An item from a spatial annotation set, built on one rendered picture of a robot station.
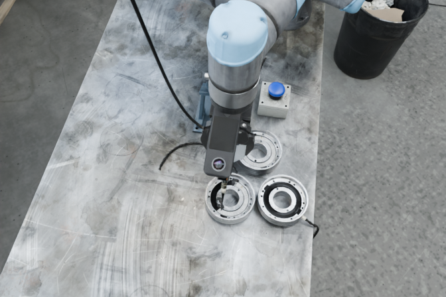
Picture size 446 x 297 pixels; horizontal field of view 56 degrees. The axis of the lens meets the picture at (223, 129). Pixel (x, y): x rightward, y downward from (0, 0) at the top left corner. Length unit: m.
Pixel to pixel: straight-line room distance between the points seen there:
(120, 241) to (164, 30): 0.59
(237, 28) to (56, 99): 1.69
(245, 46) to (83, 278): 0.58
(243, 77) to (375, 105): 1.63
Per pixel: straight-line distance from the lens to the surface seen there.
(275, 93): 0.98
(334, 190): 1.87
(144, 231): 0.90
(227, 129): 0.65
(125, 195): 0.94
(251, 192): 0.89
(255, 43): 0.52
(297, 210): 0.89
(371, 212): 1.88
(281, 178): 0.91
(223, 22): 0.53
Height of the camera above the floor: 1.65
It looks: 59 degrees down
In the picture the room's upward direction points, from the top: 3 degrees clockwise
